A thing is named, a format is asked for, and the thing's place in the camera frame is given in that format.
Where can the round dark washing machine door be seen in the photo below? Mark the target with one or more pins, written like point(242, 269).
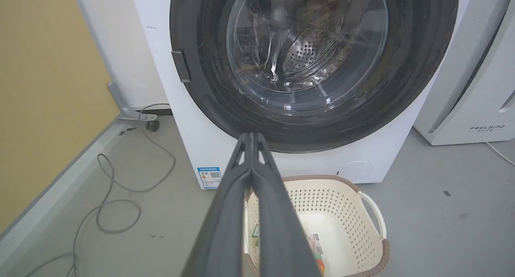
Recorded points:
point(305, 64)

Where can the white Feelbird appliance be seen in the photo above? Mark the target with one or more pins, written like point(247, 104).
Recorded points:
point(470, 68)

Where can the blue energy label sticker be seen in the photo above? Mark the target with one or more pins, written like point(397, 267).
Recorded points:
point(209, 177)

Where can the white front-load washing machine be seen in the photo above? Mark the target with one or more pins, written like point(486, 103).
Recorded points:
point(193, 120)

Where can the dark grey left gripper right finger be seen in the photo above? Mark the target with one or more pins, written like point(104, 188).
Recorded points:
point(277, 224)

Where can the cream plastic laundry basket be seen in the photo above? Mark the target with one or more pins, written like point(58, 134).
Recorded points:
point(342, 224)

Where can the colourful packet in basket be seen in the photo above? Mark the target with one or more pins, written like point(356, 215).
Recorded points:
point(317, 251)

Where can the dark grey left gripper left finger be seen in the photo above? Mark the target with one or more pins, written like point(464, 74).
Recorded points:
point(225, 224)

